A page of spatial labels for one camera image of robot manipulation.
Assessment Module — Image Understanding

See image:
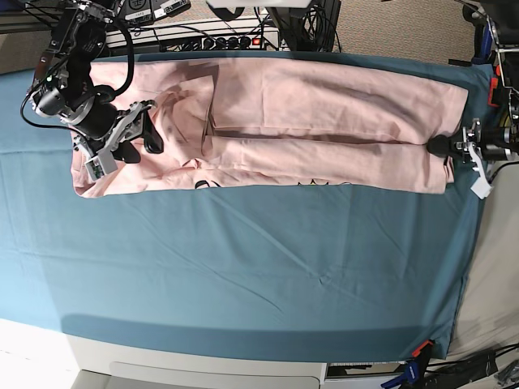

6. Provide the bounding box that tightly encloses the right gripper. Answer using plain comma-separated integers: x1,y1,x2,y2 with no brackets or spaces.
71,98,164,164

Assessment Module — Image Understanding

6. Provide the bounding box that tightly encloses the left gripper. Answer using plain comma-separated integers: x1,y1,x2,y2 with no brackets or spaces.
427,118,518,170

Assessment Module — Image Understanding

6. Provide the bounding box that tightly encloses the pink T-shirt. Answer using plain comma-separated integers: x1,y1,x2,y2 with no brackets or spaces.
71,58,469,198

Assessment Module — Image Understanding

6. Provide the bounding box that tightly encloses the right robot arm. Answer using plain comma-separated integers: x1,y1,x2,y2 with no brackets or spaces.
24,1,164,164

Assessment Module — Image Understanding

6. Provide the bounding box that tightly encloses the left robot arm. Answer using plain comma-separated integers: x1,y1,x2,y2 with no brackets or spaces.
427,1,518,162

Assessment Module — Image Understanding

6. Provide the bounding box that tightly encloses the orange black clamp top right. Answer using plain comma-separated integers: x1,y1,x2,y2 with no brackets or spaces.
487,65,508,108

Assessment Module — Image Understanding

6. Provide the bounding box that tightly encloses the black power strip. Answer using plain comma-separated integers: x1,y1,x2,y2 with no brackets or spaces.
159,35,279,52

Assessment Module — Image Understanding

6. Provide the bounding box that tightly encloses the teal table cloth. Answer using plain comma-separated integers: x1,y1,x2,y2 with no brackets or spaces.
1,54,494,362

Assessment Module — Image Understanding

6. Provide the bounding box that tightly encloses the blue clamp bottom right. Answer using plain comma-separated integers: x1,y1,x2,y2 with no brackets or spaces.
380,340,435,389

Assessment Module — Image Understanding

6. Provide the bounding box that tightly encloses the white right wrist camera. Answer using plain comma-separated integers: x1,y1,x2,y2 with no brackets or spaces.
84,152,118,182

